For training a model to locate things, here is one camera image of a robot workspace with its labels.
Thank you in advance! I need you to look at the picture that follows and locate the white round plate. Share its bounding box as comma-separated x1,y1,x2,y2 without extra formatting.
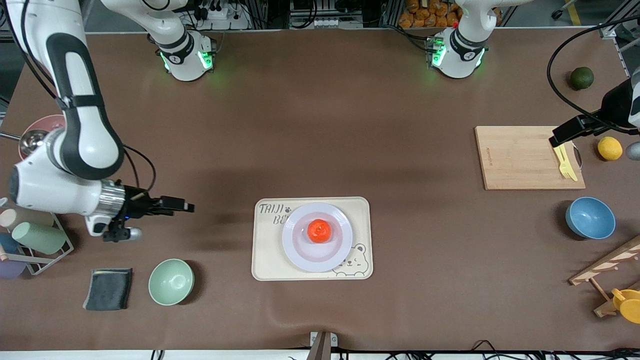
281,202,354,273

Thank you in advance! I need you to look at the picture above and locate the orange fruit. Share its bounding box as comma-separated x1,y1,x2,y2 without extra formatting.
307,219,333,245

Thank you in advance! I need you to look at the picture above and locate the yellow plastic fork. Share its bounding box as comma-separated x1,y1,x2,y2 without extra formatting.
553,145,572,180

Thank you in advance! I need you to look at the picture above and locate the yellow plastic knife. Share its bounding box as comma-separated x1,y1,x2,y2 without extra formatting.
560,143,579,183

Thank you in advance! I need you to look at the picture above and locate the yellow lemon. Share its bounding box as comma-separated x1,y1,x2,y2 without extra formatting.
597,136,624,161

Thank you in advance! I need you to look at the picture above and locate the dark green lime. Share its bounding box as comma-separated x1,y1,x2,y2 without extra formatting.
570,66,595,91

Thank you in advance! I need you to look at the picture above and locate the wooden cutting board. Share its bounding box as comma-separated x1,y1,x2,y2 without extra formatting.
474,125,586,191

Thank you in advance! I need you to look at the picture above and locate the pale green bowl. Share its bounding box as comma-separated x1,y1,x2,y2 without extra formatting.
148,258,195,306

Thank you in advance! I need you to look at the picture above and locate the blue bowl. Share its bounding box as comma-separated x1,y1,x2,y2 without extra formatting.
565,196,616,240

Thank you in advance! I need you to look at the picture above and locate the dark grey folded cloth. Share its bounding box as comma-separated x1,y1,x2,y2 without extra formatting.
82,268,134,312

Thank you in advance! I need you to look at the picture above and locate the cream bear print tray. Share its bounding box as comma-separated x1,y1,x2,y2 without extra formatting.
251,196,374,281

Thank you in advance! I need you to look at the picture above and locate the pale green cup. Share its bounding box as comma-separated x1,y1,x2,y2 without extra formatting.
11,221,68,255

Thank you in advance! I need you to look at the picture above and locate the beige cup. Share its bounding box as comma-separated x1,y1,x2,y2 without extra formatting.
0,207,55,232

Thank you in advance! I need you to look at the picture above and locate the pink bowl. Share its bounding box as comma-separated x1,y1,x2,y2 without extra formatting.
18,114,67,161

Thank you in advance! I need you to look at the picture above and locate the metal scoop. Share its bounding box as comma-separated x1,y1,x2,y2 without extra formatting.
0,129,52,157

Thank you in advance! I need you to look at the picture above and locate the wooden stand rack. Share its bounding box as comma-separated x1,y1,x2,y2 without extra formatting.
568,235,640,319

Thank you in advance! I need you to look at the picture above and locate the blue cup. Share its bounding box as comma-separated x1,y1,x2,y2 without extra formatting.
0,232,21,254

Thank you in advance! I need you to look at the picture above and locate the purple cup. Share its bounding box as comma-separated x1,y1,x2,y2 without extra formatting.
0,259,27,279

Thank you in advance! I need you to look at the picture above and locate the yellow mug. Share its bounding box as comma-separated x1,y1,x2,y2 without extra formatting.
611,287,640,325

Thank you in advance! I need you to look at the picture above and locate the bag of orange snacks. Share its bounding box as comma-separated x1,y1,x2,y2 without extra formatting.
398,0,462,29

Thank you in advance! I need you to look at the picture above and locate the white power strip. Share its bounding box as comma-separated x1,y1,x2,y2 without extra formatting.
192,0,252,31

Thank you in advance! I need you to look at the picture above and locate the brown table mat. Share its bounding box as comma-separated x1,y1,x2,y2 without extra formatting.
0,27,640,354

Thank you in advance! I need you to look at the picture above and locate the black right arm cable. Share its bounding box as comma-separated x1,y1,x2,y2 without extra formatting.
122,144,157,194

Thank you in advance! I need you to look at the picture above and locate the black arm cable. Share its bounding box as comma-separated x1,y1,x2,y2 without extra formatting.
122,144,157,194
546,17,640,136

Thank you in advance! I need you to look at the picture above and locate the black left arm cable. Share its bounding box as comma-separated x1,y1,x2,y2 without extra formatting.
546,17,640,136

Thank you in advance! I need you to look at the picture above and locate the grey wire cup rack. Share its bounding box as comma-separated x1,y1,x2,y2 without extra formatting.
0,197,75,276

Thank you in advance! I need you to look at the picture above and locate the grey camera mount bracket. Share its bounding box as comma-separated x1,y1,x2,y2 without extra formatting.
306,331,339,360

